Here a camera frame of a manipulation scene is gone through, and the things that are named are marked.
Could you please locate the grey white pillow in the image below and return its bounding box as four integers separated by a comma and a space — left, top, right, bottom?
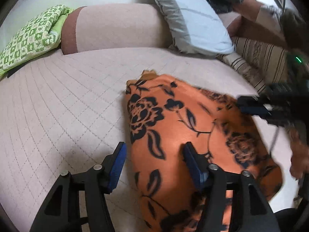
142, 0, 236, 56

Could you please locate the green patterned blanket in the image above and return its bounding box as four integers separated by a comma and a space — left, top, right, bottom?
0, 4, 74, 79

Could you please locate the brown cushion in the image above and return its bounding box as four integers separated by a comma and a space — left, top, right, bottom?
228, 0, 288, 46

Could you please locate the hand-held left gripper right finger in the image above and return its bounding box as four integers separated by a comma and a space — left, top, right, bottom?
182, 142, 280, 232

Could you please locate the orange black floral garment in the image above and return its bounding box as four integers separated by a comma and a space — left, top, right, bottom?
125, 70, 283, 232

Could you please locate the person's right hand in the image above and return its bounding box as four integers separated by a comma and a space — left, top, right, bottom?
288, 128, 309, 180

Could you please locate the pink bolster cushion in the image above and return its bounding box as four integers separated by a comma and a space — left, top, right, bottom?
60, 3, 173, 55

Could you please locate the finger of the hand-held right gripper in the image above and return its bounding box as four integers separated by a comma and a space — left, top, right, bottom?
237, 96, 267, 107
240, 105, 273, 121

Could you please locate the beige striped cushion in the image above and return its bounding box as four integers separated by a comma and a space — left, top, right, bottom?
217, 36, 294, 95

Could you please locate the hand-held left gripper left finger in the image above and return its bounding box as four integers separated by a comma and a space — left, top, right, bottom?
29, 141, 127, 232

